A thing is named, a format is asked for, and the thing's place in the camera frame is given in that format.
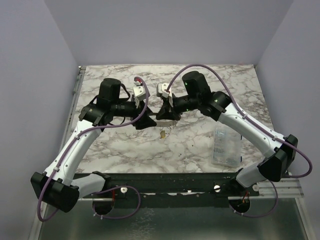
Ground yellow key tag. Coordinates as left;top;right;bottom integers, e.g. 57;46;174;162
160;130;166;139

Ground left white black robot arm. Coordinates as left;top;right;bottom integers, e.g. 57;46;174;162
30;76;150;213

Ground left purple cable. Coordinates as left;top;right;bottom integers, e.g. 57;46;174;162
36;76;151;223

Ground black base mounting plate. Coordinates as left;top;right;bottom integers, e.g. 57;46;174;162
82;171;261;208

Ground large metal key ring band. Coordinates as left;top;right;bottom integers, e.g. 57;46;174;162
149;113;178;128

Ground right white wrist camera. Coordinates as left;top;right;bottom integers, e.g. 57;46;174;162
156;83;173;107

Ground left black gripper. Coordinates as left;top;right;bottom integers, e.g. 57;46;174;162
111;96;157;129

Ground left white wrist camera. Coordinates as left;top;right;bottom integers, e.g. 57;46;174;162
132;85;146;109

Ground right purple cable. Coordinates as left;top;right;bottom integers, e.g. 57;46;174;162
166;63;313;219

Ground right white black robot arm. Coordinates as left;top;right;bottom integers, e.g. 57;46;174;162
156;71;298;196

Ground purple cable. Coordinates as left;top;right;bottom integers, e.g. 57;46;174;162
166;63;313;219
36;76;151;223

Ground aluminium frame rail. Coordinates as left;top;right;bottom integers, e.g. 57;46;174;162
257;178;304;199

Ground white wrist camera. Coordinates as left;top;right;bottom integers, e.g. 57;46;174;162
156;83;173;107
132;85;146;109

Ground clear plastic organizer box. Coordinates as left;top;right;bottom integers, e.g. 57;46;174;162
211;124;242;168

